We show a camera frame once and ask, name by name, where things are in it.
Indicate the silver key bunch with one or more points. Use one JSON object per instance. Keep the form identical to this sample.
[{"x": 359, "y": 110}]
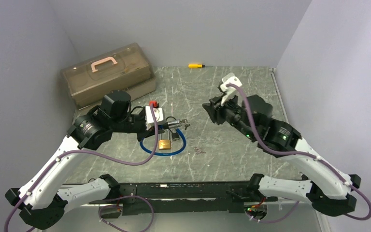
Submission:
[{"x": 184, "y": 123}]

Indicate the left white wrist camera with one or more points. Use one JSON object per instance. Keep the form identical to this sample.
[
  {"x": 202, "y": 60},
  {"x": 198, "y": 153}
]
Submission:
[{"x": 154, "y": 115}]

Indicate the yellow handled screwdriver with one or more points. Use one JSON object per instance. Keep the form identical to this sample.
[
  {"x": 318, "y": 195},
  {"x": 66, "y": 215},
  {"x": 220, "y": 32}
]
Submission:
[{"x": 196, "y": 66}]

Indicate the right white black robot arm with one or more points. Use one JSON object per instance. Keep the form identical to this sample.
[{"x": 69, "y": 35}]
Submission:
[{"x": 325, "y": 191}]

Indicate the brass padlock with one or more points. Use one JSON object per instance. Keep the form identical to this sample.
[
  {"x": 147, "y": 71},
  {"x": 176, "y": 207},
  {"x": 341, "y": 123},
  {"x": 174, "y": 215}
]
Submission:
[{"x": 164, "y": 142}]

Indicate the aluminium frame rail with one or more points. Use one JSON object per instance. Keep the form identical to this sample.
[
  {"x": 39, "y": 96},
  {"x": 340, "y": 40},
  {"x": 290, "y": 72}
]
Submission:
[{"x": 88, "y": 132}]

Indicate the small black cable lock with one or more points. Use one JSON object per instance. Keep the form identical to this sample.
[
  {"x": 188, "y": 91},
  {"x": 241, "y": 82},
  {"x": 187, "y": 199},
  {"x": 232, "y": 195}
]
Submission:
[{"x": 174, "y": 135}]

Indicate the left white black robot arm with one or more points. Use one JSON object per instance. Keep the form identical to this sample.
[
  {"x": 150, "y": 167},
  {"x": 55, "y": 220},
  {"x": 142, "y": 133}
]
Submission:
[{"x": 42, "y": 202}]

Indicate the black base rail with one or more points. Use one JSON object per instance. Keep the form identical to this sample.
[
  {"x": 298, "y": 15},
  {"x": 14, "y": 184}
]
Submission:
[{"x": 184, "y": 197}]

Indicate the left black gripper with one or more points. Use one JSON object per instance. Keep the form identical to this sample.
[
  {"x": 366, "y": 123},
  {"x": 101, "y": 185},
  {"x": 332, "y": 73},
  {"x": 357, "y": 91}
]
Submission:
[{"x": 145, "y": 133}]

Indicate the translucent brown toolbox pink handle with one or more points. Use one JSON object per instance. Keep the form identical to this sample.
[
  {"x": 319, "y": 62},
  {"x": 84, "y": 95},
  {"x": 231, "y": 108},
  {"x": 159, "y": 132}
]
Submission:
[{"x": 126, "y": 68}]

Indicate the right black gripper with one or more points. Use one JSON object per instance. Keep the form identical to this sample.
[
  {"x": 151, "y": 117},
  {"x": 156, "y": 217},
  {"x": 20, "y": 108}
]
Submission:
[{"x": 215, "y": 112}]

